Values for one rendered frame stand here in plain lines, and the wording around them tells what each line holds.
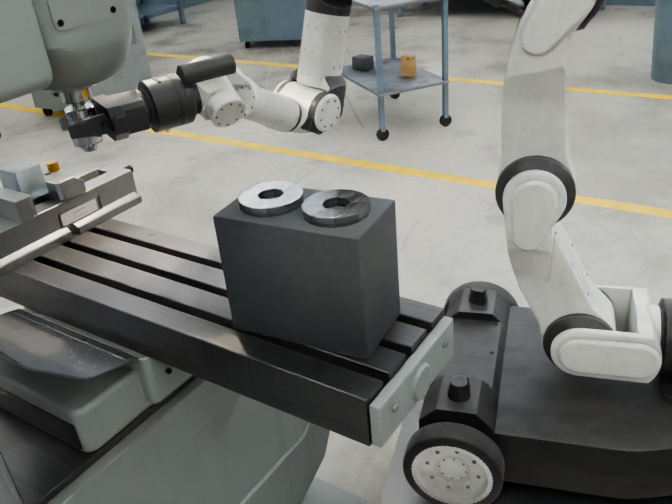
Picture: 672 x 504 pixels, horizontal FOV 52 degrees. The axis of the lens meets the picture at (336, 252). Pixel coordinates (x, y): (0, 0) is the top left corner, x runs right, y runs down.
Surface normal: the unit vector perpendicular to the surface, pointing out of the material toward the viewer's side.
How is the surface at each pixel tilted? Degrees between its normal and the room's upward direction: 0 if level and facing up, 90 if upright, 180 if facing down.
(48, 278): 0
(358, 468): 0
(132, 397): 90
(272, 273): 90
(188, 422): 90
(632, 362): 90
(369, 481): 0
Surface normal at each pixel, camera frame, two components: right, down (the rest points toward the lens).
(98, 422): 0.83, 0.21
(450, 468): -0.28, 0.49
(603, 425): -0.08, -0.87
